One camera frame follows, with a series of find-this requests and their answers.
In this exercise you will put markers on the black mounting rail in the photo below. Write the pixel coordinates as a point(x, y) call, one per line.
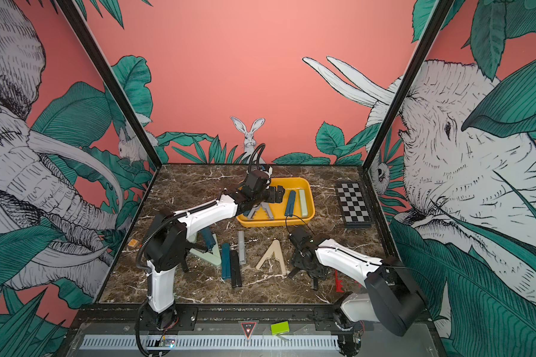
point(195, 315)

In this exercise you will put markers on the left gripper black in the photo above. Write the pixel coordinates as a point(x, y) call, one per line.
point(272, 197)

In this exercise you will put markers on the teal pliers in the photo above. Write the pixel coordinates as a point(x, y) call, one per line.
point(225, 261)
point(208, 237)
point(290, 204)

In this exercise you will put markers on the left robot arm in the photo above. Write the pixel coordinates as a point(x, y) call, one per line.
point(166, 243)

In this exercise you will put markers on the mint green pliers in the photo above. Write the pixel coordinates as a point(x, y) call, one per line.
point(213, 256)
point(303, 203)

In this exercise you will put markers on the yellow plastic storage tray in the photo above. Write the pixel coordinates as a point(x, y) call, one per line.
point(297, 207)

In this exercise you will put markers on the mint green open pliers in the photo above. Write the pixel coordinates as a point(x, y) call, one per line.
point(213, 256)

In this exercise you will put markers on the black pliers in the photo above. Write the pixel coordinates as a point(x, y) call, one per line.
point(236, 279)
point(296, 271)

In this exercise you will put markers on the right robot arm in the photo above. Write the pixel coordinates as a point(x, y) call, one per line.
point(392, 297)

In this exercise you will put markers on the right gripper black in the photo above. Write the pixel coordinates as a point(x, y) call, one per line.
point(297, 259)

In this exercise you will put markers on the green sticky note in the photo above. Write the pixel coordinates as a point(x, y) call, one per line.
point(280, 328)

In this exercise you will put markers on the red plastic tool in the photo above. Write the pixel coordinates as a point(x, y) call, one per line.
point(338, 282)

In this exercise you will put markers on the beige pliers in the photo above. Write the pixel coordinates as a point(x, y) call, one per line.
point(274, 250)

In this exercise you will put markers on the black white checkerboard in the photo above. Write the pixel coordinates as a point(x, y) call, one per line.
point(352, 205)

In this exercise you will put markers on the wooden letter block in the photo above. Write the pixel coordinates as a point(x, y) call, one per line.
point(132, 243)

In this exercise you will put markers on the black frame post left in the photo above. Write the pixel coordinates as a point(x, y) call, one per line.
point(78, 24)

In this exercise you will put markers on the black frame post right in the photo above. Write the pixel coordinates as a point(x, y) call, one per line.
point(431, 30)

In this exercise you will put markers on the black frame post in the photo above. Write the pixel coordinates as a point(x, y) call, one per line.
point(431, 30)
point(78, 24)

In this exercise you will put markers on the grey pliers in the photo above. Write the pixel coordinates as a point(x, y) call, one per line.
point(260, 209)
point(241, 248)

